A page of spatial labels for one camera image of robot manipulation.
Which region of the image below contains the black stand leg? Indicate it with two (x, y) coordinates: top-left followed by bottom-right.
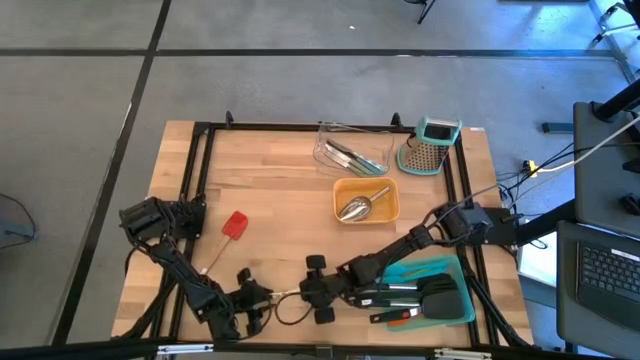
(403, 0), (437, 25)

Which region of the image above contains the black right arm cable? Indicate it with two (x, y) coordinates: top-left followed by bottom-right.
(377, 239), (416, 299)

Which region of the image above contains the silver metal bracket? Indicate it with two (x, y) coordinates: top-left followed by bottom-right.
(156, 343), (215, 357)
(433, 348), (494, 360)

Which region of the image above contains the clear plastic bin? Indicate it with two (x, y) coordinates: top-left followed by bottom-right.
(313, 121), (395, 177)

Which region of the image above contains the solid black turner steel neck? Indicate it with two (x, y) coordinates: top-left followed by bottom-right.
(368, 289), (466, 325)

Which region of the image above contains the black horizontal rail bar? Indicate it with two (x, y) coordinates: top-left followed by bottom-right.
(0, 335), (640, 360)

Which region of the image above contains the black desk leg bar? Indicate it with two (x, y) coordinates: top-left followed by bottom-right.
(514, 199), (576, 247)

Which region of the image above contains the small teal silicone spatula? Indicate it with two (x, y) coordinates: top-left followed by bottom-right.
(384, 269), (446, 285)

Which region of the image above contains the grey side table top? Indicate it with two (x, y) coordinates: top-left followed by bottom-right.
(572, 101), (640, 240)

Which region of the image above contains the black stand pole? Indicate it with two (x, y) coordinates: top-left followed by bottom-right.
(591, 92), (640, 124)

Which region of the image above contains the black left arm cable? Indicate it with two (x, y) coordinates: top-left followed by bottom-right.
(259, 292), (315, 327)

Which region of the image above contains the metal scoop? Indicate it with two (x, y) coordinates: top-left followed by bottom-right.
(338, 185), (392, 222)

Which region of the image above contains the white box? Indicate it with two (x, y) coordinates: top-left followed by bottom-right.
(517, 232), (559, 286)

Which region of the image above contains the white cable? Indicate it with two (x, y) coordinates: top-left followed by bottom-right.
(537, 114), (640, 174)

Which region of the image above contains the yellow plastic bin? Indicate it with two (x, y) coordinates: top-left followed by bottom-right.
(333, 176), (401, 225)

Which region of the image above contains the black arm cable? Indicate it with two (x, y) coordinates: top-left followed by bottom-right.
(259, 292), (315, 327)
(377, 239), (416, 299)

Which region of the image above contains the black aluminium table frame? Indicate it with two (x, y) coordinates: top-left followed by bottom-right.
(119, 110), (534, 351)

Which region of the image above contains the steel box grater teal trim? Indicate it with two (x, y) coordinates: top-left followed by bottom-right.
(396, 115), (463, 176)

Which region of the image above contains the long teal utensil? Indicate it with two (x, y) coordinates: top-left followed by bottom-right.
(394, 259), (448, 275)

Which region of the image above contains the red spatula wooden handle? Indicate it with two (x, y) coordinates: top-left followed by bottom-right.
(199, 210), (250, 277)

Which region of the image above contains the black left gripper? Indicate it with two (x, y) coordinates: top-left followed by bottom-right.
(227, 267), (275, 338)

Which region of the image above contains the black spoon spatula steel handle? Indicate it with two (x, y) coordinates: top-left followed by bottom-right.
(355, 273), (451, 294)

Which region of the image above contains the black floor cable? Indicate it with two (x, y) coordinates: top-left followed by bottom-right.
(497, 141), (640, 206)

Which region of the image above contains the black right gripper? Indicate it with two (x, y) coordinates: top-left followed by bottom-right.
(298, 253), (354, 326)

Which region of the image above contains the grey laptop black keyboard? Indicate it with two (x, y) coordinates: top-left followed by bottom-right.
(556, 219), (640, 359)

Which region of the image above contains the translucent teal plastic bin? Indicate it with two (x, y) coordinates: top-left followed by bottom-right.
(382, 254), (476, 332)

